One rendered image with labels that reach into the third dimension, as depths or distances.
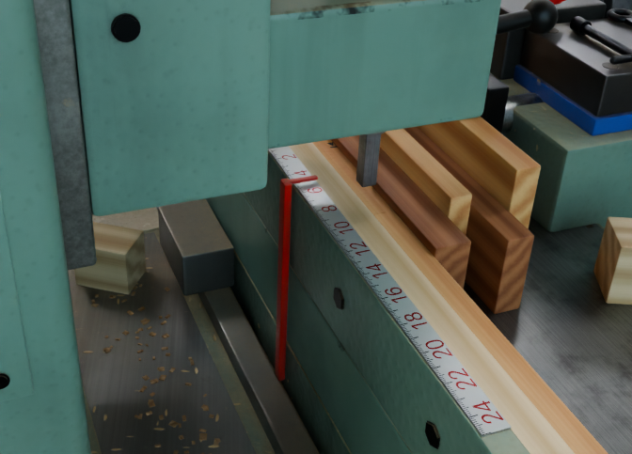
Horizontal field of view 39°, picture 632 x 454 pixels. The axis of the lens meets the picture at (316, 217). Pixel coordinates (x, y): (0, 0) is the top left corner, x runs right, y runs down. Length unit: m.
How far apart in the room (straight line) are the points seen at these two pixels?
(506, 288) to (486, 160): 0.07
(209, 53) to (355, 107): 0.10
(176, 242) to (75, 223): 0.26
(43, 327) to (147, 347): 0.27
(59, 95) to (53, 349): 0.10
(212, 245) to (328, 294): 0.18
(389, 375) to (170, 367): 0.22
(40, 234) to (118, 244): 0.33
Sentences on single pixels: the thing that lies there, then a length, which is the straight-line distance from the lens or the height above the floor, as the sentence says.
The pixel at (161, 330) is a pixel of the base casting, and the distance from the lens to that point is 0.64.
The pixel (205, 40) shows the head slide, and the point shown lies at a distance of 0.36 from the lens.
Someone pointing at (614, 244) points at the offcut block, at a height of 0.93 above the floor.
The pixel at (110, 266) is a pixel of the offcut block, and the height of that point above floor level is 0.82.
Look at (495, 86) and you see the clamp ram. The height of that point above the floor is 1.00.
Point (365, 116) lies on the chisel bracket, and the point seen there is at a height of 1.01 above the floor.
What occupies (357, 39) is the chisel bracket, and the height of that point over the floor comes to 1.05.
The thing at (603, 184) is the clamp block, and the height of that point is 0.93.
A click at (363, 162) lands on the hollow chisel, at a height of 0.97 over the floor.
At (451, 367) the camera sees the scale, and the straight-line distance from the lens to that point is 0.39.
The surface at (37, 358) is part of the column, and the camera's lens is 0.37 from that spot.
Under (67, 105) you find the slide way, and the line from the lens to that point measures 0.36.
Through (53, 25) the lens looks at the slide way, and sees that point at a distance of 0.34.
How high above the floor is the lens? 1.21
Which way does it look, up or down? 32 degrees down
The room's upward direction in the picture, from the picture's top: 3 degrees clockwise
